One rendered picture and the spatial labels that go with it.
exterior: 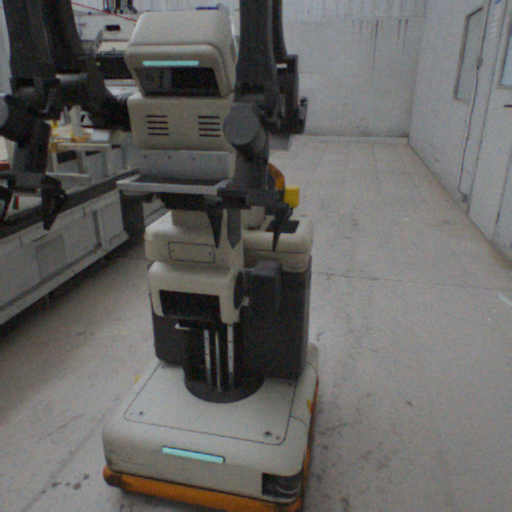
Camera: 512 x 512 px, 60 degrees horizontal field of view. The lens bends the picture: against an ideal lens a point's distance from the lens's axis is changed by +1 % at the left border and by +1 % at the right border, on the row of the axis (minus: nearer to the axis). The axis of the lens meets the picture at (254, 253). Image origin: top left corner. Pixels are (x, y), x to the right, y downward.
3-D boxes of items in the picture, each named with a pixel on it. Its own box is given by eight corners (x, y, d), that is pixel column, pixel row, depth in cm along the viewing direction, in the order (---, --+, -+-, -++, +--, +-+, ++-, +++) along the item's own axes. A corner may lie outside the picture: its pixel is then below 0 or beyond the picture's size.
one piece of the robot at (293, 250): (180, 352, 190) (166, 155, 160) (308, 368, 179) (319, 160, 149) (145, 404, 159) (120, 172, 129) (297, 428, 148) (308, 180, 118)
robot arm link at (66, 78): (107, 87, 103) (86, 87, 104) (84, 56, 93) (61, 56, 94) (99, 122, 101) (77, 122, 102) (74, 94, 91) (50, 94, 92)
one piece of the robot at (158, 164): (147, 227, 118) (139, 145, 111) (247, 234, 113) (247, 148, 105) (117, 248, 104) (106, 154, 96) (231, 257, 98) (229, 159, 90)
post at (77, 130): (90, 191, 255) (78, 102, 237) (87, 192, 251) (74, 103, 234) (84, 191, 255) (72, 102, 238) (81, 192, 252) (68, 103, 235)
